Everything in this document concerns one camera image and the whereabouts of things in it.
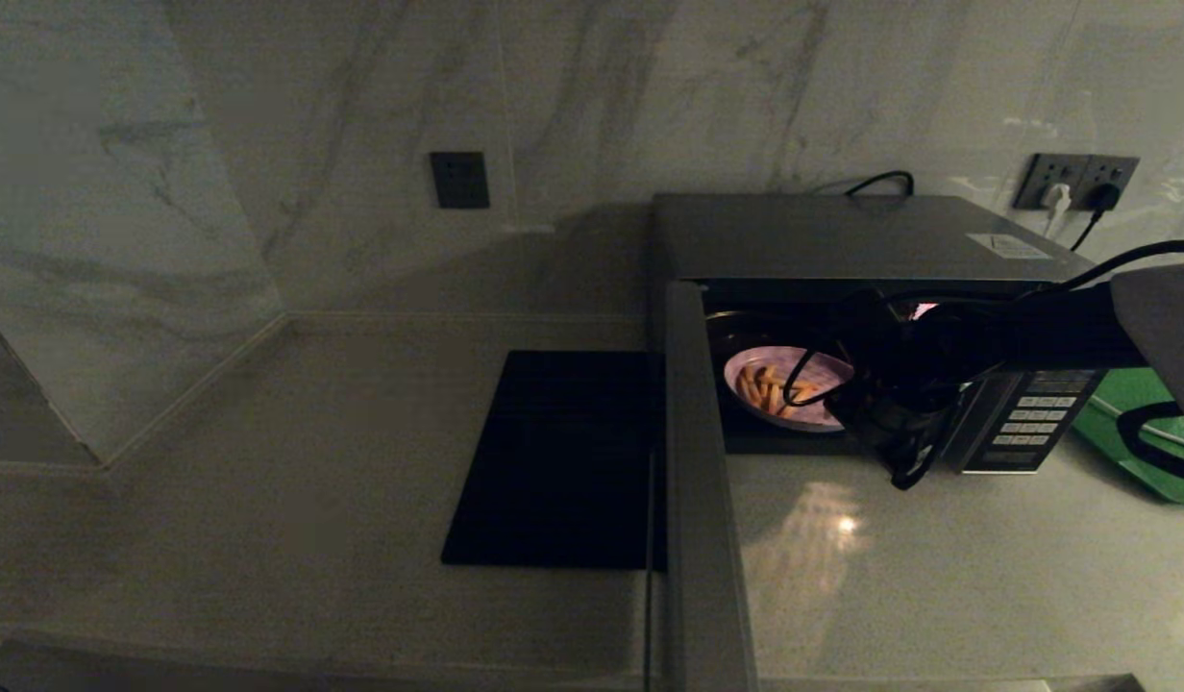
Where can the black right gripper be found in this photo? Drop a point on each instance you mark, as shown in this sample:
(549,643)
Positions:
(909,375)

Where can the dark single wall socket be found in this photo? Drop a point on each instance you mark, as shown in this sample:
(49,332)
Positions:
(460,181)

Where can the grey double wall socket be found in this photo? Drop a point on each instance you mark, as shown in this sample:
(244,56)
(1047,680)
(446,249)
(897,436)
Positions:
(1076,168)

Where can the black square mat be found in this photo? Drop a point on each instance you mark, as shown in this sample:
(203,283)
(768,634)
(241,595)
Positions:
(554,461)

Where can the green plastic tray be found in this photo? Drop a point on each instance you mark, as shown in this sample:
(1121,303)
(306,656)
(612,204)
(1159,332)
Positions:
(1101,428)

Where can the purple plate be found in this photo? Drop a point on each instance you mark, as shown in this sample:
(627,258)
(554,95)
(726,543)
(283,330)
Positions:
(760,418)

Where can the silver microwave oven body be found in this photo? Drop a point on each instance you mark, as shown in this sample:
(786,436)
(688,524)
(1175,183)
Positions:
(823,235)

